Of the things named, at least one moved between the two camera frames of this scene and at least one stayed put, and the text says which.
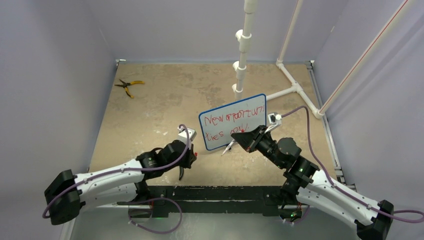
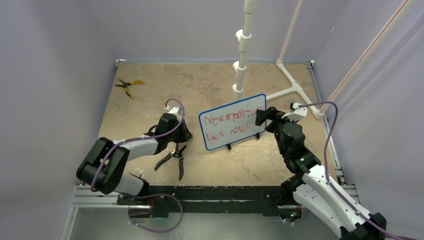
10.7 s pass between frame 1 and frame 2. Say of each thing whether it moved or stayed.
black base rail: stayed
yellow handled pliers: stayed
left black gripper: moved
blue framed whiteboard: stayed
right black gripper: moved
